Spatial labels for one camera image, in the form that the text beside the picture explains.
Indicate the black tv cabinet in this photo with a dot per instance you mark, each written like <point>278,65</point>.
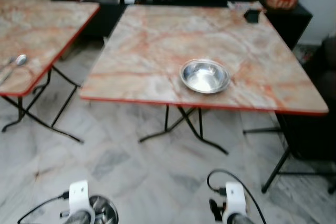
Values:
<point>286,22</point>

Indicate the small black box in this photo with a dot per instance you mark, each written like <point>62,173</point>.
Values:
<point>252,16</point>

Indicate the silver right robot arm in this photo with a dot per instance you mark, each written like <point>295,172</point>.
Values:
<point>239,220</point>

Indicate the printed paper leaflet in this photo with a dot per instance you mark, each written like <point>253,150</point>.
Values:
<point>236,4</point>

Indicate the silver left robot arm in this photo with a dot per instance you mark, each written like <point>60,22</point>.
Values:
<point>79,219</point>

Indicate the stainless steel bowl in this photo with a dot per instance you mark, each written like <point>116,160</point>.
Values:
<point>205,76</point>
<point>105,211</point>

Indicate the steel spoon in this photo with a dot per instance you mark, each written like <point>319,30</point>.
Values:
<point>21,60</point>

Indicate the marble-top folding table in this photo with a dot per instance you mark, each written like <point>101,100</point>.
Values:
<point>199,40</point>
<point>37,35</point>

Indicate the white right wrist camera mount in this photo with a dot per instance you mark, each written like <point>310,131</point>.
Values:
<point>235,199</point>

